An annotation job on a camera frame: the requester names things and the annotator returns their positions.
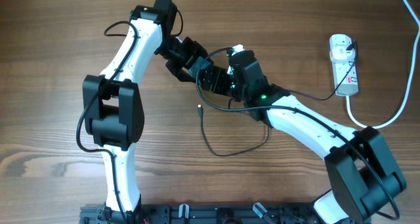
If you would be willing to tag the cyan screen smartphone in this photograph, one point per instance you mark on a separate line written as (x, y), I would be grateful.
(199, 64)

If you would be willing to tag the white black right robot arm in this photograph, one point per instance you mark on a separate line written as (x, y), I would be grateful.
(363, 174)

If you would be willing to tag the white usb charger plug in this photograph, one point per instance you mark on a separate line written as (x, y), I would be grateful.
(340, 54)

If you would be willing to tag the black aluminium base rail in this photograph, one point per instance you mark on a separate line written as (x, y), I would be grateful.
(256, 213)

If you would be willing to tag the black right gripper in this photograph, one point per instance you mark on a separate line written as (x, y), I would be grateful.
(220, 73)

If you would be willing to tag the white power strip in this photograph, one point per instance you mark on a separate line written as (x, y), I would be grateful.
(344, 74)

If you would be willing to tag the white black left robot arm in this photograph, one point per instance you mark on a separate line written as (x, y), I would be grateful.
(113, 112)

